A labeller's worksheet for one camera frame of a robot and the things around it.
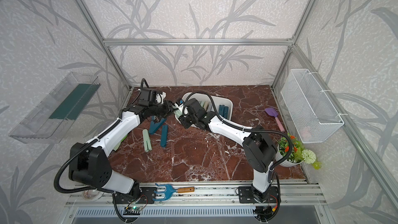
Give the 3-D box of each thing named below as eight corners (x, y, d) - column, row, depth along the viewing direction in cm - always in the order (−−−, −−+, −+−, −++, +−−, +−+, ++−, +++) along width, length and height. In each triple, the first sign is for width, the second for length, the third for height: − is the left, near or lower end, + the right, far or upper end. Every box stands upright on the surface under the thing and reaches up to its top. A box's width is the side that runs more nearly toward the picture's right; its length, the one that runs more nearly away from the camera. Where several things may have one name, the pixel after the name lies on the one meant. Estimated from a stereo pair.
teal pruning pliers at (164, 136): (160, 147, 92) (159, 145, 90) (162, 127, 100) (161, 125, 99) (166, 146, 92) (165, 145, 90) (168, 126, 101) (167, 124, 99)
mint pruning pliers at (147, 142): (146, 152, 90) (144, 150, 88) (143, 132, 98) (141, 130, 96) (152, 150, 90) (151, 148, 88) (149, 130, 99) (147, 128, 97)
